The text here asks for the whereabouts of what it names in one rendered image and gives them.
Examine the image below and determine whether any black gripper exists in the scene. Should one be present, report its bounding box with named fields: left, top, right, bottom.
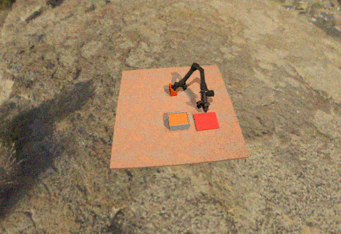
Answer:
left=200, top=97, right=210, bottom=112

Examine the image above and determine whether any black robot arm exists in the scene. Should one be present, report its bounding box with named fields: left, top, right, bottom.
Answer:
left=171, top=62, right=214, bottom=106

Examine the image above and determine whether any red lid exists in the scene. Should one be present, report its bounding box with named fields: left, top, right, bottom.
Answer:
left=194, top=112, right=219, bottom=131

